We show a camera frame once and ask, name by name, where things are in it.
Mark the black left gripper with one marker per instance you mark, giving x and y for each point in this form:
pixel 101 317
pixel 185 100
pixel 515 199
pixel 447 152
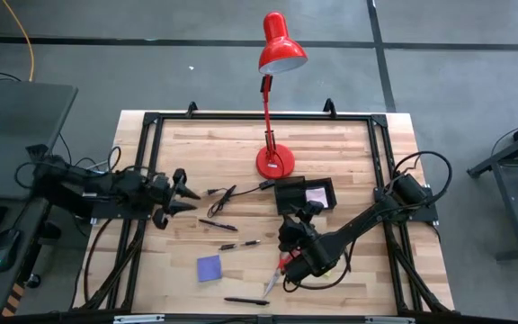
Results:
pixel 162 191

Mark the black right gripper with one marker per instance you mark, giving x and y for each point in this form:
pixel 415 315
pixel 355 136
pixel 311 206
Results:
pixel 297 231

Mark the black mesh desk organizer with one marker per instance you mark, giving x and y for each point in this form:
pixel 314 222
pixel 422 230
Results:
pixel 290 195

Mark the black pen with silver middle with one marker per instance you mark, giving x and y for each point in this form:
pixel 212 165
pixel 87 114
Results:
pixel 227 246

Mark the purple sticky note pad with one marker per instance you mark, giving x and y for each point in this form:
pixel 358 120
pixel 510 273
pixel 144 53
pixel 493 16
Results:
pixel 209 268

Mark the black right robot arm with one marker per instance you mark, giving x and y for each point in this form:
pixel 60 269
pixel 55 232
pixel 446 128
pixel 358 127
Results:
pixel 362 220

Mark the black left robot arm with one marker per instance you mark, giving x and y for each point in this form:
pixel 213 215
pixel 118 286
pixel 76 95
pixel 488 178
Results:
pixel 106 184

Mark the pale pink sticky note pad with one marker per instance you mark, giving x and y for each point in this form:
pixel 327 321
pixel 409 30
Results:
pixel 317 196

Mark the dark grey computer desk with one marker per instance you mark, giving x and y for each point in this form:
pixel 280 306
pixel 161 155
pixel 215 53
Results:
pixel 29 216

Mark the grey side desk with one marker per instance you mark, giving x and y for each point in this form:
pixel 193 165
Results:
pixel 16 135

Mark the black computer mouse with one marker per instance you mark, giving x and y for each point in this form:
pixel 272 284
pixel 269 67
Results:
pixel 5 247

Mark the red desk lamp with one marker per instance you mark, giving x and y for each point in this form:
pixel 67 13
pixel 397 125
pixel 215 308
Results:
pixel 281 45

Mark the dark metal side table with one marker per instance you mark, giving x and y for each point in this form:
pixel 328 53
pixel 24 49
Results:
pixel 511 211

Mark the black aluminium table frame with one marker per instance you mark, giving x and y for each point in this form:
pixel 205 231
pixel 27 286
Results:
pixel 263 116

